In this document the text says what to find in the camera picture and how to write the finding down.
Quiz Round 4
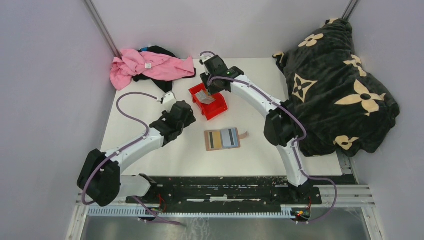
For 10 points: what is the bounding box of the aluminium rail frame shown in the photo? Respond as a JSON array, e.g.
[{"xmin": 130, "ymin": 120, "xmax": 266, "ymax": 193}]
[{"xmin": 65, "ymin": 185, "xmax": 383, "ymax": 240}]

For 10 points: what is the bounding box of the black floral blanket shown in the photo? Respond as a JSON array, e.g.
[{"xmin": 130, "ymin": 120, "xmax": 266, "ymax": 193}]
[{"xmin": 273, "ymin": 18, "xmax": 400, "ymax": 157}]

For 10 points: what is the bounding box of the stack of credit cards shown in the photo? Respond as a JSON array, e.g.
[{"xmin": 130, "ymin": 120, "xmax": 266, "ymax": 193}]
[{"xmin": 194, "ymin": 90, "xmax": 216, "ymax": 105}]

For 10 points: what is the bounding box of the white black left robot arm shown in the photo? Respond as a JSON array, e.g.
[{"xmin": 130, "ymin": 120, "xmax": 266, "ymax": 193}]
[{"xmin": 77, "ymin": 100, "xmax": 196, "ymax": 207}]

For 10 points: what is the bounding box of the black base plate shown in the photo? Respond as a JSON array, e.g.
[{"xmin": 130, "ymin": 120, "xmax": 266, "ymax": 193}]
[{"xmin": 140, "ymin": 176, "xmax": 323, "ymax": 205}]

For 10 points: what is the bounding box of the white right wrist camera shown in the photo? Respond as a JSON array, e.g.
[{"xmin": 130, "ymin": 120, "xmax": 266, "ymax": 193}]
[{"xmin": 199, "ymin": 54, "xmax": 214, "ymax": 75}]

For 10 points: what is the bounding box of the red plastic bin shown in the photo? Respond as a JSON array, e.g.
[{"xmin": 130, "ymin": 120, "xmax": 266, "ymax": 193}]
[{"xmin": 188, "ymin": 83, "xmax": 228, "ymax": 121}]

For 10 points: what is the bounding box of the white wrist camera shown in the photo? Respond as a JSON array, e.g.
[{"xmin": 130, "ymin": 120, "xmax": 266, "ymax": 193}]
[
  {"xmin": 161, "ymin": 91, "xmax": 177, "ymax": 106},
  {"xmin": 199, "ymin": 54, "xmax": 214, "ymax": 75}
]

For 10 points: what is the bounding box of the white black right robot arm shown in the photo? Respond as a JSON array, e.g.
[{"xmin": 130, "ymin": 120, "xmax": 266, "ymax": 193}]
[{"xmin": 199, "ymin": 53, "xmax": 313, "ymax": 204}]

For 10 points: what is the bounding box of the pink cloth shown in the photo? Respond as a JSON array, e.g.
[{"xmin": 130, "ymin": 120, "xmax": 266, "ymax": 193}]
[{"xmin": 109, "ymin": 49, "xmax": 196, "ymax": 91}]

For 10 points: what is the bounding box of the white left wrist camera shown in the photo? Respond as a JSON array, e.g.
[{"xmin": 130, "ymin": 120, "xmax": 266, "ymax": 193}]
[{"xmin": 161, "ymin": 91, "xmax": 177, "ymax": 106}]

